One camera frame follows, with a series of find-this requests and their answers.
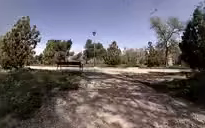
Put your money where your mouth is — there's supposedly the dark park bench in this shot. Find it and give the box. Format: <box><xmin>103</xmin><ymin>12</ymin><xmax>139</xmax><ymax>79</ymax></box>
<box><xmin>55</xmin><ymin>59</ymin><xmax>85</xmax><ymax>71</ymax></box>

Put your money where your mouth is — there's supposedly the thin lamp post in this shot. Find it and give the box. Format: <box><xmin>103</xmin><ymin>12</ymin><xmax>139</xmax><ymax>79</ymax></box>
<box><xmin>91</xmin><ymin>31</ymin><xmax>98</xmax><ymax>67</ymax></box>

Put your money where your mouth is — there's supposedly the bushy conifer tree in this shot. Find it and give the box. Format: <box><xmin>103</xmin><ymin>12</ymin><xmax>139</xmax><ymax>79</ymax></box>
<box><xmin>0</xmin><ymin>15</ymin><xmax>43</xmax><ymax>69</ymax></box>

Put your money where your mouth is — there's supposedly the brown dirt path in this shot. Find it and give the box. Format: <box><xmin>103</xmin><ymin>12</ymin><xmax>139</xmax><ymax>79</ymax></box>
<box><xmin>23</xmin><ymin>65</ymin><xmax>205</xmax><ymax>128</ymax></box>

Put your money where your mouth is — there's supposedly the row of distant trees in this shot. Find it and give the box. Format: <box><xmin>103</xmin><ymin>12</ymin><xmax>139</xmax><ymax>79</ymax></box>
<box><xmin>41</xmin><ymin>38</ymin><xmax>164</xmax><ymax>67</ymax></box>

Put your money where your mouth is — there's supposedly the dark dense tree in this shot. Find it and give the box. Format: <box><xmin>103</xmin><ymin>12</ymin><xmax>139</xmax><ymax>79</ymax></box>
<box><xmin>178</xmin><ymin>6</ymin><xmax>205</xmax><ymax>71</ymax></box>

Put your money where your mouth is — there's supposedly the pale sparse tree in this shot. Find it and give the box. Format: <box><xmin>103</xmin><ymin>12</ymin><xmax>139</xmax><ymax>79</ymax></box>
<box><xmin>149</xmin><ymin>15</ymin><xmax>185</xmax><ymax>68</ymax></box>

